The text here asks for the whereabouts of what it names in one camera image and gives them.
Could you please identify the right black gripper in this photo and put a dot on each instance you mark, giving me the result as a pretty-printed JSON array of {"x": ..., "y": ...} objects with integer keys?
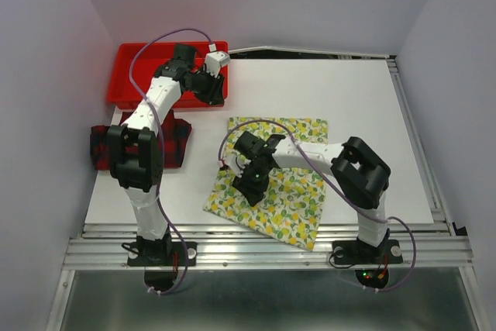
[{"x": 253, "y": 191}]

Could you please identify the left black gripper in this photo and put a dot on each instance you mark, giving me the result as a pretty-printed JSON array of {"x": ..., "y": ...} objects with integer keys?
[{"x": 215, "y": 94}]

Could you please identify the lemon print skirt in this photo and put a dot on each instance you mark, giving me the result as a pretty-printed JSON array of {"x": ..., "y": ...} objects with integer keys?
[{"x": 291, "y": 208}]

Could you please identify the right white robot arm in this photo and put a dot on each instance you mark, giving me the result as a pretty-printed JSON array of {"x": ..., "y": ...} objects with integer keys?
[{"x": 352, "y": 169}]

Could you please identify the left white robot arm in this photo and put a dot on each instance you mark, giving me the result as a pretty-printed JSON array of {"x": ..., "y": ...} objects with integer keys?
[{"x": 136, "y": 146}]

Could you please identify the red black plaid skirt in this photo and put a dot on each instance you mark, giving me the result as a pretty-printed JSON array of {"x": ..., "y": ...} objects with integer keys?
[{"x": 176, "y": 134}]

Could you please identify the red plastic bin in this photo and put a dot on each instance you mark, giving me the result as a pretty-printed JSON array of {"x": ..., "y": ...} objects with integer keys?
[{"x": 121, "y": 91}]

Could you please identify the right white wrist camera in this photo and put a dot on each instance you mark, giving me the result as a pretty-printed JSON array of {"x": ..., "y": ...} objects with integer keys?
[{"x": 234, "y": 162}]

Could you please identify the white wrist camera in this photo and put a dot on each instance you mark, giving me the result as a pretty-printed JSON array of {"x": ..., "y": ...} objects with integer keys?
[
  {"x": 215, "y": 61},
  {"x": 234, "y": 162}
]

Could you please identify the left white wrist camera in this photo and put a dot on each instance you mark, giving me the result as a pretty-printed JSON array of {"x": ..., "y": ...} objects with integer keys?
[{"x": 215, "y": 61}]

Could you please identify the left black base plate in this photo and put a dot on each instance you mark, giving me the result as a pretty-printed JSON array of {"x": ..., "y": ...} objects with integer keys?
[{"x": 162, "y": 274}]

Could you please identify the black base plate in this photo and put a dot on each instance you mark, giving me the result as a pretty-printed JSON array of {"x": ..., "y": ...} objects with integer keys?
[
  {"x": 162, "y": 274},
  {"x": 371, "y": 263}
]

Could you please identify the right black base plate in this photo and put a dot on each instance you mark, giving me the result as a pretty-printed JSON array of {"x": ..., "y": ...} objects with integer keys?
[{"x": 371, "y": 263}]

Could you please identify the aluminium rail frame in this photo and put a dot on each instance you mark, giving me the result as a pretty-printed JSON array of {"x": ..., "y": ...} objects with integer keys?
[{"x": 243, "y": 280}]

